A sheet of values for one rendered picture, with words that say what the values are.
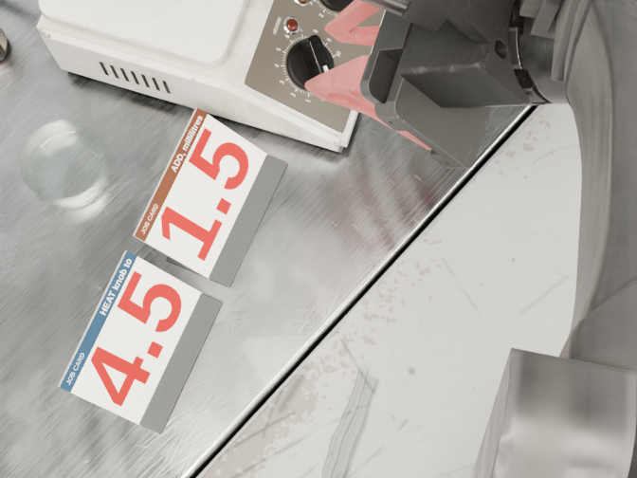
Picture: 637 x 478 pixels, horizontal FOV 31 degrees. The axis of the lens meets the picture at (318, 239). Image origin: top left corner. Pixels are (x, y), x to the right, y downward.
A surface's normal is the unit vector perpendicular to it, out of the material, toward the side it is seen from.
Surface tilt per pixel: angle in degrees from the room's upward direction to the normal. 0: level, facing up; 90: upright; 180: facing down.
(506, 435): 15
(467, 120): 48
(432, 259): 0
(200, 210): 40
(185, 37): 0
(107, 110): 0
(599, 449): 9
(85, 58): 90
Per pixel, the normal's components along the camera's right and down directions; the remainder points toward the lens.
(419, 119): 0.69, 0.05
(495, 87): -0.31, 0.92
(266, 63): 0.45, -0.07
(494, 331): -0.03, -0.25
